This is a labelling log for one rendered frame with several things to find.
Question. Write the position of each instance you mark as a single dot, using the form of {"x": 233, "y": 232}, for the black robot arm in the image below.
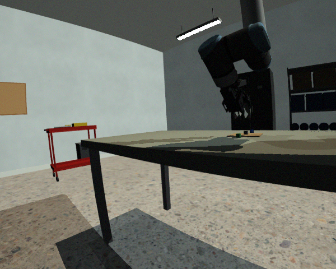
{"x": 250, "y": 44}

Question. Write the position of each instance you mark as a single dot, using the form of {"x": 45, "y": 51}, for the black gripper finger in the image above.
{"x": 247, "y": 108}
{"x": 238, "y": 114}

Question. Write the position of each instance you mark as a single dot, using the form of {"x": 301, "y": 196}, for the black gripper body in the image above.
{"x": 233, "y": 98}

